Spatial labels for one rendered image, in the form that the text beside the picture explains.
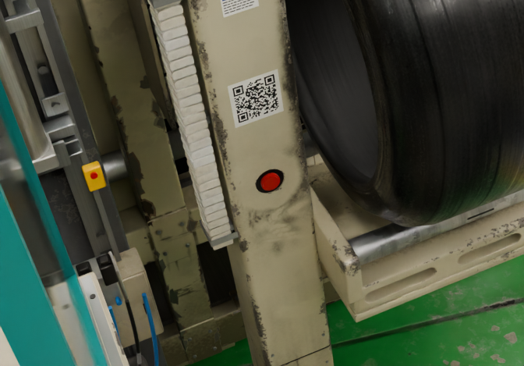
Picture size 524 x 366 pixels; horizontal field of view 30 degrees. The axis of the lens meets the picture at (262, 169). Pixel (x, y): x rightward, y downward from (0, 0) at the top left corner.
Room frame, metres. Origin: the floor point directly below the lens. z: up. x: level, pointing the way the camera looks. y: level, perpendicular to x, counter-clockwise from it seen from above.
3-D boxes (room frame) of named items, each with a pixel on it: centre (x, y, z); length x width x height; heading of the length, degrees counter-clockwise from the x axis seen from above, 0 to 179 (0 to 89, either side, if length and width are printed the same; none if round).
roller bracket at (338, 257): (1.19, -0.06, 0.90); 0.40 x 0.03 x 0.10; 15
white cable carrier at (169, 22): (1.10, 0.08, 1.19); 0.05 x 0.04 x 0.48; 15
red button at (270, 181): (1.10, -0.01, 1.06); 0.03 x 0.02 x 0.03; 105
